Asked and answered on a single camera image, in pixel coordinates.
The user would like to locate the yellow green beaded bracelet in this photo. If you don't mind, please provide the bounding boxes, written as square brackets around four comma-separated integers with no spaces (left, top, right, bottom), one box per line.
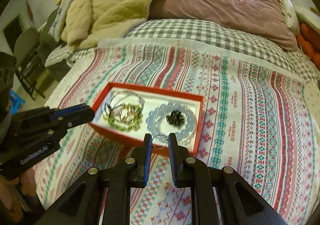
[101,102,144,132]

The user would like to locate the thin silver ring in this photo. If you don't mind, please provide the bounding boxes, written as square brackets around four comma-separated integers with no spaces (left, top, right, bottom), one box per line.
[151,132,169,150]

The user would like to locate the black hair claw clip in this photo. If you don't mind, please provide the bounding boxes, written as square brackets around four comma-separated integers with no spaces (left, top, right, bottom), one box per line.
[166,110,185,127]

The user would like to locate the gold earring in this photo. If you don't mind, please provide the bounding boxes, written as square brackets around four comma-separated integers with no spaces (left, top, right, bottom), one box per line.
[163,181,172,191]

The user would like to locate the red jewelry box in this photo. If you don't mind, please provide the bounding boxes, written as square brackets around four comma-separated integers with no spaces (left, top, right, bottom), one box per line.
[90,82,204,156]

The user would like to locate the left hand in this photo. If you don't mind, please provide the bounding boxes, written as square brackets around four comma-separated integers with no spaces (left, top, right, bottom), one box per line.
[1,168,36,223]

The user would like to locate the folding chair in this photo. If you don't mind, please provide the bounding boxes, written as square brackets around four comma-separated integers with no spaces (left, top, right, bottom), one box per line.
[14,9,58,100]

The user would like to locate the red white plush toy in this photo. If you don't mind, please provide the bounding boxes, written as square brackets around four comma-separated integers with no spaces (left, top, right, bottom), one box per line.
[296,23,320,69]

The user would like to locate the mauve pillow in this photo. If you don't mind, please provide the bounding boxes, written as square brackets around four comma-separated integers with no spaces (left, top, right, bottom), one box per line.
[149,0,297,51]

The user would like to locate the dark beaded bracelet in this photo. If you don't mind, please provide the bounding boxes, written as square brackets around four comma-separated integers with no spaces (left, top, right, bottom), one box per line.
[106,90,146,125]

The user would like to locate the light blue beaded bracelet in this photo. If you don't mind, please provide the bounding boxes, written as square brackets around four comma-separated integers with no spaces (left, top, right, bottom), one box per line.
[145,102,199,147]

